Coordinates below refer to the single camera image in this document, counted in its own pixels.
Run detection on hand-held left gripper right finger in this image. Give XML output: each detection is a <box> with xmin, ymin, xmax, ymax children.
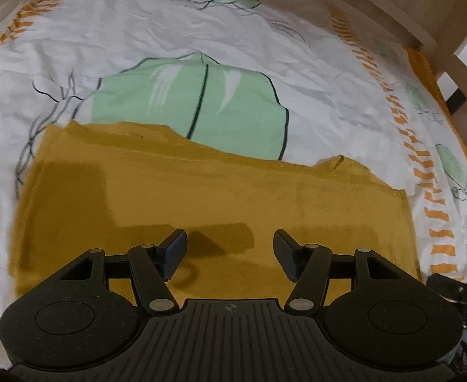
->
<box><xmin>272</xmin><ymin>229</ymin><xmax>423</xmax><ymax>313</ymax></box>

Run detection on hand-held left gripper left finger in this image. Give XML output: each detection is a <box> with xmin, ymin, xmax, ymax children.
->
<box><xmin>38</xmin><ymin>229</ymin><xmax>189</xmax><ymax>313</ymax></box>

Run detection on yellow shirt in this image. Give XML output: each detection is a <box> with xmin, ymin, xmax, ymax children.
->
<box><xmin>9</xmin><ymin>121</ymin><xmax>423</xmax><ymax>299</ymax></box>

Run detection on white printed bed sheet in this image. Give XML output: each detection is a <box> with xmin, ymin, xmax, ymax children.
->
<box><xmin>0</xmin><ymin>0</ymin><xmax>467</xmax><ymax>369</ymax></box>

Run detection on wooden bed frame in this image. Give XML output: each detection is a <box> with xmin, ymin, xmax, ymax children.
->
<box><xmin>257</xmin><ymin>0</ymin><xmax>467</xmax><ymax>160</ymax></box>

